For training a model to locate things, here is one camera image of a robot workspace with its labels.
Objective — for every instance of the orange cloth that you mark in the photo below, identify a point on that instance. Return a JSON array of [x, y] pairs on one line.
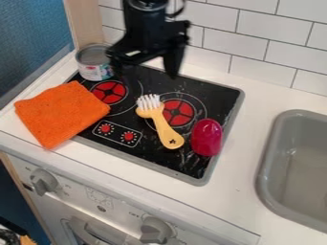
[[59, 114]]

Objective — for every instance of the toy stove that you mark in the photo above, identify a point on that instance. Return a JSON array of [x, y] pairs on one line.
[[159, 122]]

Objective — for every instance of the yellow brush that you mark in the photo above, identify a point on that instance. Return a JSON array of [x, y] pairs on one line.
[[159, 122]]

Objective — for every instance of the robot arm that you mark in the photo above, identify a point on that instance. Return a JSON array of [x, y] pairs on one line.
[[144, 12]]

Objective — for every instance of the red toy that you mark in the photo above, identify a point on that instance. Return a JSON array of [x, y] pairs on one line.
[[206, 137]]

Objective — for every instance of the toy sink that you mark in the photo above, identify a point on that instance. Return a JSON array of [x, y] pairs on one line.
[[296, 172]]

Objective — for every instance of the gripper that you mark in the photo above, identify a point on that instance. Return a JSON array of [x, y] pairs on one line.
[[147, 43]]

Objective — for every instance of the silver can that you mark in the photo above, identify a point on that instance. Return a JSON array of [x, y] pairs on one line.
[[93, 63]]

